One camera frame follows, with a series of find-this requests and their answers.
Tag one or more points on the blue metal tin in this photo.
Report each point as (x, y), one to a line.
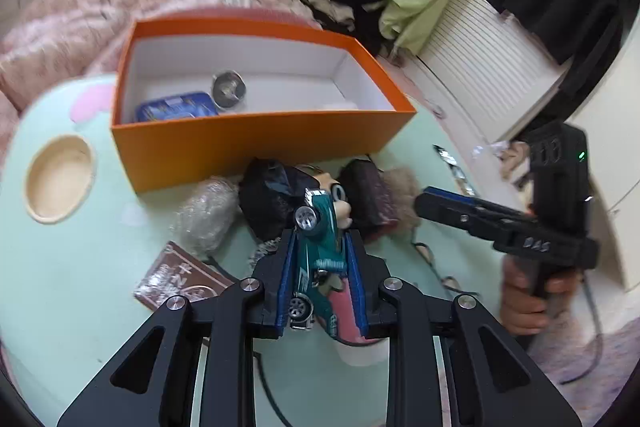
(175, 109)

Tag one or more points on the light green cartoon desktop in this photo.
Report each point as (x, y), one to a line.
(75, 282)

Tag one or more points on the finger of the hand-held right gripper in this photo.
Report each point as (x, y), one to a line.
(450, 194)
(450, 214)

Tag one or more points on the white fuzzy bundle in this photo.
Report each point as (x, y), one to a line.
(205, 217)

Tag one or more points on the speckled pink clothing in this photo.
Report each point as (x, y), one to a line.
(575, 362)

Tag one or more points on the orange cardboard box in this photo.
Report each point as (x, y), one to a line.
(250, 147)

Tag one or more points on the silver foil wrapper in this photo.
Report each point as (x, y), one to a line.
(452, 167)

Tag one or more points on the dark pink pillow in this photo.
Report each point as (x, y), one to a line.
(260, 14)

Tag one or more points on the beige furry pouch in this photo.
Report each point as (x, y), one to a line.
(400, 187)

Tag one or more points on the teal toy car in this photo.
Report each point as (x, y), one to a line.
(325, 252)

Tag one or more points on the small big-eyed doll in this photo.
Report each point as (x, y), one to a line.
(342, 207)

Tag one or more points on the person's right hand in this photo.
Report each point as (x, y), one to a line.
(517, 302)

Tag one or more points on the brown patterned card packet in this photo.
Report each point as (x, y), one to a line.
(170, 277)

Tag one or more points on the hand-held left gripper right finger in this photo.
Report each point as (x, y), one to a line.
(356, 289)

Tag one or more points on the white slatted cabinet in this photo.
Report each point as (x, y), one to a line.
(475, 32)

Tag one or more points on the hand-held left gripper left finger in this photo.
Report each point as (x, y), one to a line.
(287, 279)

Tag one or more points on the silver reflector bulb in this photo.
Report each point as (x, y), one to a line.
(228, 89)

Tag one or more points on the pink floral blanket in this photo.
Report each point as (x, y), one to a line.
(100, 7)

